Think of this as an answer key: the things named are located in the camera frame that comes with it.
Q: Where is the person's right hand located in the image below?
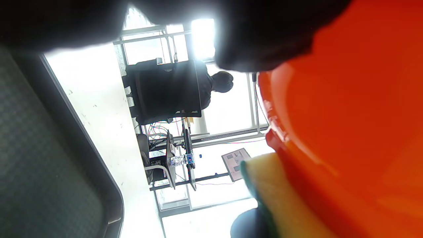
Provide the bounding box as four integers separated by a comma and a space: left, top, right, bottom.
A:
230, 208, 269, 238

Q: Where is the person's left hand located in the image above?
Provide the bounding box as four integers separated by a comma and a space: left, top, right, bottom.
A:
0, 0, 351, 72

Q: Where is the yellow green sponge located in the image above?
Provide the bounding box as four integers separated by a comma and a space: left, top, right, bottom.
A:
239, 152, 334, 238

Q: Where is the orange plastic bowl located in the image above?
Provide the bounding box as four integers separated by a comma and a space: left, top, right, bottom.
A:
258, 0, 423, 238

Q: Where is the grey sign board on stand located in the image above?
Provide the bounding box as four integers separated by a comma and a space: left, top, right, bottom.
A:
221, 148, 252, 182

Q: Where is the clear plastic water bottle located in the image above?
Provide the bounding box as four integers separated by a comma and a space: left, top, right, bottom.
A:
170, 153, 196, 168

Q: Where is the dark grey textured tray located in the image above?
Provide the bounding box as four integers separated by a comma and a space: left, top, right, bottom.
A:
0, 43, 125, 238

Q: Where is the metal window frame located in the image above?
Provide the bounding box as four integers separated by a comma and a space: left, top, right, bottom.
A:
113, 23, 270, 146

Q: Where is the grey desk with dark frame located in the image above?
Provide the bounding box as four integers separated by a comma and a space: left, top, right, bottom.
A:
136, 130, 232, 191

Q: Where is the bundle of coloured cables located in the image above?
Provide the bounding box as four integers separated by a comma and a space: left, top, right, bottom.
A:
145, 118, 184, 150

